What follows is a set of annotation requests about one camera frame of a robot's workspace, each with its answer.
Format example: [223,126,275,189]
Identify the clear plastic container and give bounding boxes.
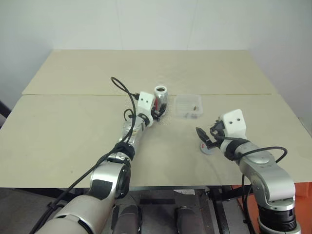
[174,94,204,119]

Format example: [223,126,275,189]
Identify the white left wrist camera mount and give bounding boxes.
[136,91,156,127]

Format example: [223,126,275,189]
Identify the orange red mat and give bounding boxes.
[230,181,312,234]

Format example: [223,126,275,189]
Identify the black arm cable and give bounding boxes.
[212,136,288,234]
[29,77,140,234]

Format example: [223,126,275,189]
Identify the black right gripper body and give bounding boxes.
[208,119,226,150]

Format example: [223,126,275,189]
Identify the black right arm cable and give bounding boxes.
[212,136,288,234]

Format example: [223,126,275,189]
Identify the black table frame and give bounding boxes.
[0,185,254,234]

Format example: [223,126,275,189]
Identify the grey can lid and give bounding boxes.
[199,142,216,156]

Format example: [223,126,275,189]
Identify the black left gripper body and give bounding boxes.
[150,103,165,122]

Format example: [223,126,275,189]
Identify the black object beside table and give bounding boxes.
[0,99,12,130]

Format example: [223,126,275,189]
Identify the dark rounded shape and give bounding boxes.
[114,204,142,234]
[175,206,197,234]

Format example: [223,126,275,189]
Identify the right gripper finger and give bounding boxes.
[196,127,213,148]

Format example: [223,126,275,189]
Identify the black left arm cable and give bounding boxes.
[29,77,140,234]

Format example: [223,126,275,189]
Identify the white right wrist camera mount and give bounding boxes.
[220,109,247,139]

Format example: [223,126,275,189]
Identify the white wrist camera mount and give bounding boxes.
[136,91,156,127]
[220,109,247,139]

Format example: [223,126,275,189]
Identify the silver metal can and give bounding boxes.
[153,85,169,115]

